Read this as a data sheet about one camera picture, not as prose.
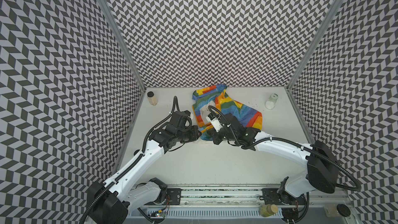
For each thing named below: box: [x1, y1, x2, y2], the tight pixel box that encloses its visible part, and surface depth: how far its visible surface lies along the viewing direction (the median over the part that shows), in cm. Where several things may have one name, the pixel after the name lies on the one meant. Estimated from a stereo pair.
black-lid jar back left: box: [147, 91, 159, 106], surface depth 107 cm
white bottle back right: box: [264, 93, 279, 110], surface depth 106 cm
